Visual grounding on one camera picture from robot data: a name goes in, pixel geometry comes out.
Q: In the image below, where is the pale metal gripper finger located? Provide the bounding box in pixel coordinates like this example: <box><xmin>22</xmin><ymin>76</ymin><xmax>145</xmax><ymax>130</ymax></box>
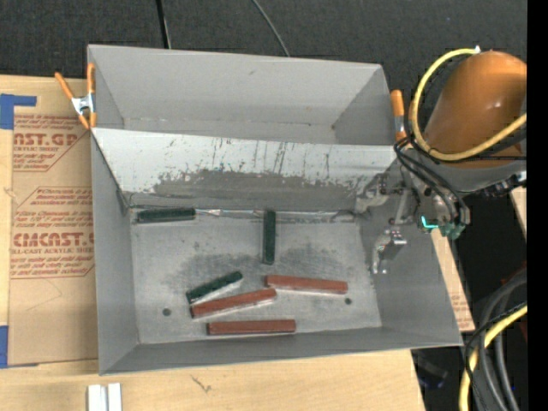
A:
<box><xmin>370</xmin><ymin>227</ymin><xmax>408</xmax><ymax>276</ymax></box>
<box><xmin>354</xmin><ymin>174</ymin><xmax>389</xmax><ymax>213</ymax></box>

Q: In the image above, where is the red-brown flat block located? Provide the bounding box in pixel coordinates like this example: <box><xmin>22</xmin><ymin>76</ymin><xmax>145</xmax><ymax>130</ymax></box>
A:
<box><xmin>262</xmin><ymin>273</ymin><xmax>349</xmax><ymax>296</ymax></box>
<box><xmin>188</xmin><ymin>287</ymin><xmax>279</xmax><ymax>320</ymax></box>
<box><xmin>205</xmin><ymin>319</ymin><xmax>298</xmax><ymax>337</ymax></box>

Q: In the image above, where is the dark green flat block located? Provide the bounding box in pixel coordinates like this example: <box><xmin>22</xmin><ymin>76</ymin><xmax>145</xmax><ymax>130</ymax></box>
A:
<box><xmin>136</xmin><ymin>206</ymin><xmax>198</xmax><ymax>224</ymax></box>
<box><xmin>260</xmin><ymin>210</ymin><xmax>278</xmax><ymax>266</ymax></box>
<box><xmin>184</xmin><ymin>270</ymin><xmax>246</xmax><ymax>306</ymax></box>

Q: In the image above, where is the grey metal bin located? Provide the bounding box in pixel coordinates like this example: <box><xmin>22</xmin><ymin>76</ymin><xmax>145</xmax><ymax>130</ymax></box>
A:
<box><xmin>86</xmin><ymin>44</ymin><xmax>466</xmax><ymax>377</ymax></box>

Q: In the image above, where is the brown cardboard board, red print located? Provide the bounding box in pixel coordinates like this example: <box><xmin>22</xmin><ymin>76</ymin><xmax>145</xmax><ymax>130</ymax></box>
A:
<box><xmin>0</xmin><ymin>74</ymin><xmax>477</xmax><ymax>370</ymax></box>

